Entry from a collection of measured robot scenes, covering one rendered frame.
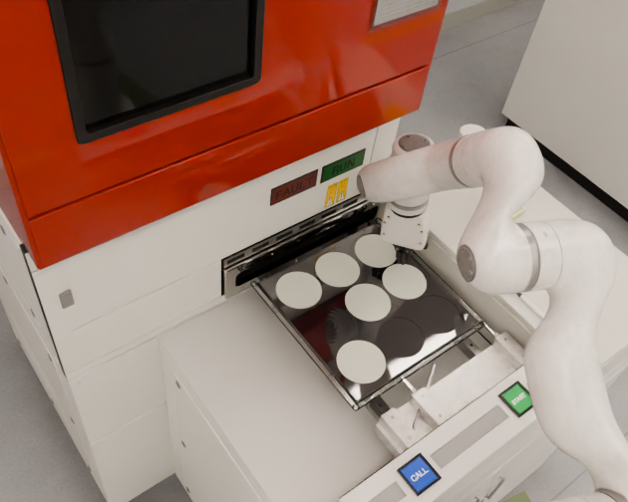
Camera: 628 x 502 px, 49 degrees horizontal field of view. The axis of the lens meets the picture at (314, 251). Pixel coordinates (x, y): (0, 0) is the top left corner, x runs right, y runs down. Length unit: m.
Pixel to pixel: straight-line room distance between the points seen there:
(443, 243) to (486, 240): 0.62
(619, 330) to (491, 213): 0.66
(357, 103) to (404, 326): 0.49
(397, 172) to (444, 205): 0.40
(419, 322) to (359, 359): 0.17
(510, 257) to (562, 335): 0.13
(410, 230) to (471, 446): 0.47
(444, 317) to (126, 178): 0.77
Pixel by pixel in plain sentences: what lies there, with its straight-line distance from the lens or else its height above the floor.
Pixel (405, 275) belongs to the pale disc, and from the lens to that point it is 1.56.
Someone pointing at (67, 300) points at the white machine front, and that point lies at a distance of 1.28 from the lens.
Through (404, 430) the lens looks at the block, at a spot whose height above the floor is 0.91.
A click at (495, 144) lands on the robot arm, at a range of 1.05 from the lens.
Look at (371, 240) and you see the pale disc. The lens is 1.61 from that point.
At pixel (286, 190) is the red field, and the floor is 1.10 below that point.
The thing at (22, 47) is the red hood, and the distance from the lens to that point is 0.89.
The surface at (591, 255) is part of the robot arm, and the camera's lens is 1.02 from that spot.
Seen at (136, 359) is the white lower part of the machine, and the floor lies 0.77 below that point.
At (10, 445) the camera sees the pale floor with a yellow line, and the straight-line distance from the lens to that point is 2.39.
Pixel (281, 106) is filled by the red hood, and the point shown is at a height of 1.37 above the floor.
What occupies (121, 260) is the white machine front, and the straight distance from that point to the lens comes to 1.28.
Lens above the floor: 2.09
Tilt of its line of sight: 49 degrees down
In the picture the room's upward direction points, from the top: 9 degrees clockwise
